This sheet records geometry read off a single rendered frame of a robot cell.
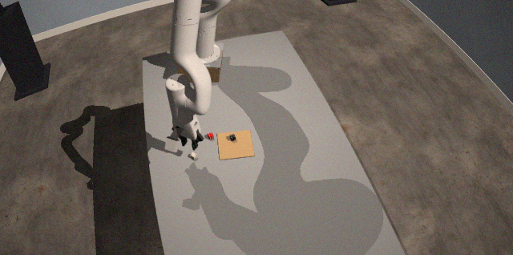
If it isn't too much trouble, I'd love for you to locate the tan mat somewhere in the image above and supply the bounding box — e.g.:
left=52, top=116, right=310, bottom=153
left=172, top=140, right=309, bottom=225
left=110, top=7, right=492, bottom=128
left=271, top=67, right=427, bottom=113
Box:
left=217, top=130, right=255, bottom=160

